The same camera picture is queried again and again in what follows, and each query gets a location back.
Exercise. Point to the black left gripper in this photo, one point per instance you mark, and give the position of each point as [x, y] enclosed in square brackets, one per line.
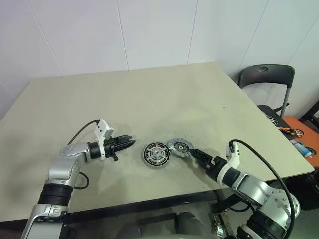
[109, 149]

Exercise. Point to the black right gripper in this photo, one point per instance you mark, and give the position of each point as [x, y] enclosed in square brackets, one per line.
[215, 166]

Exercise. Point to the motor stator with copper windings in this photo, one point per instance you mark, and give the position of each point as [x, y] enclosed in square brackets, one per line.
[149, 164]

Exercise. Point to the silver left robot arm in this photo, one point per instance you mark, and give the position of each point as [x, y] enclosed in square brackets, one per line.
[62, 171]

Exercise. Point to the dark grey rounded shape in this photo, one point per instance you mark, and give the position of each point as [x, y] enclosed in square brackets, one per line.
[193, 224]

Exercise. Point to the rusty metal table foot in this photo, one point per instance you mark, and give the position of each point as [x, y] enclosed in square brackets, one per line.
[221, 224]

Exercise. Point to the silver spoked wheel part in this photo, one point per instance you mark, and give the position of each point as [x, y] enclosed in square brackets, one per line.
[271, 120]

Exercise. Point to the orange side table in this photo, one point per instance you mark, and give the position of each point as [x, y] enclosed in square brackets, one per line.
[294, 122]

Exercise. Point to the blue cylinder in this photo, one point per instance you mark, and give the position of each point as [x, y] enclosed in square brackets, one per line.
[302, 149]

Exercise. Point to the black folding chair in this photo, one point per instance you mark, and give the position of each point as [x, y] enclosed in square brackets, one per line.
[266, 72]

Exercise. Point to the black bucket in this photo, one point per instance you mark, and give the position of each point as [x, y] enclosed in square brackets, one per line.
[314, 184]

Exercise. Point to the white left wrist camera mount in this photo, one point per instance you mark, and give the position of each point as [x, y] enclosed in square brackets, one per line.
[101, 128]

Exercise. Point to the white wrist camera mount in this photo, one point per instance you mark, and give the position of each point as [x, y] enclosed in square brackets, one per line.
[234, 156]
[101, 128]

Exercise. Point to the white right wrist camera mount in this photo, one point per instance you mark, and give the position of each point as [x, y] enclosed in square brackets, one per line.
[234, 156]

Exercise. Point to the black table frame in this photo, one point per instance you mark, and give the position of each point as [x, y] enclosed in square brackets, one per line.
[124, 206]

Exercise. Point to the black metal rack frame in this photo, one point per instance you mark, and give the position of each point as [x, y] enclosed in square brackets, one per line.
[310, 109]

